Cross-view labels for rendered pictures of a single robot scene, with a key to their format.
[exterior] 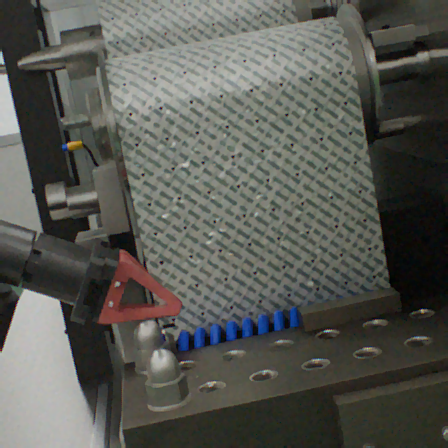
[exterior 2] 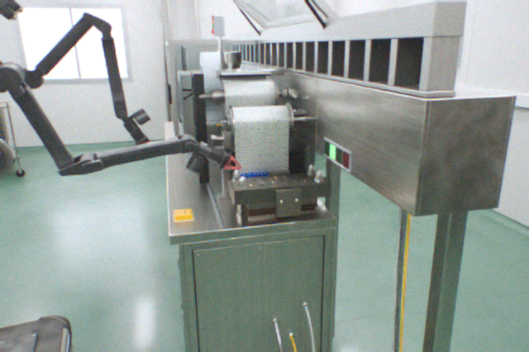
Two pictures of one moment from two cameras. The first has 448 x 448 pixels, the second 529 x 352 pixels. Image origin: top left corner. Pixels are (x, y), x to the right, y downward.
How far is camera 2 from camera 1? 97 cm
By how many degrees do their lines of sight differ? 11
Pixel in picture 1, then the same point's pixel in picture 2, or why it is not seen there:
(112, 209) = (226, 142)
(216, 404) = (252, 188)
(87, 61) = (218, 99)
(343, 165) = (283, 141)
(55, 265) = (216, 154)
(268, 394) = (263, 187)
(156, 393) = (240, 184)
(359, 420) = (280, 195)
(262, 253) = (261, 158)
